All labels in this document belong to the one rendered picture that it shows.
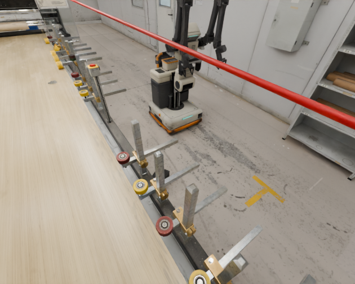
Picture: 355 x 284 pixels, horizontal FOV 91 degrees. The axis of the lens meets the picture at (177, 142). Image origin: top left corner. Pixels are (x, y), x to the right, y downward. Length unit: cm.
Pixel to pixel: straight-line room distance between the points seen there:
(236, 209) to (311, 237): 69
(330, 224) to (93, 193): 217
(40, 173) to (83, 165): 22
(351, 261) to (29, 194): 243
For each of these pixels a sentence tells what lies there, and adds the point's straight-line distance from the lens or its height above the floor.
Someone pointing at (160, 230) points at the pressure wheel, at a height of 91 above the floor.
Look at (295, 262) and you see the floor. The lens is 204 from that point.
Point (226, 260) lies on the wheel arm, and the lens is 96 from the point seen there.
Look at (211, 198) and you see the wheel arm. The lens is 102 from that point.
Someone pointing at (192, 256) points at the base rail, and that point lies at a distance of 105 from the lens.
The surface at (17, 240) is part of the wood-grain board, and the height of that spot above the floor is 90.
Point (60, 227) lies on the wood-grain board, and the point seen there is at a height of 90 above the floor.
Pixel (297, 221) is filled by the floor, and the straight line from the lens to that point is 223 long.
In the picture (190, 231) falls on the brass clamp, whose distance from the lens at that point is 92.
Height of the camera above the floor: 172
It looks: 43 degrees down
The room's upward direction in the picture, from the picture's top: 2 degrees clockwise
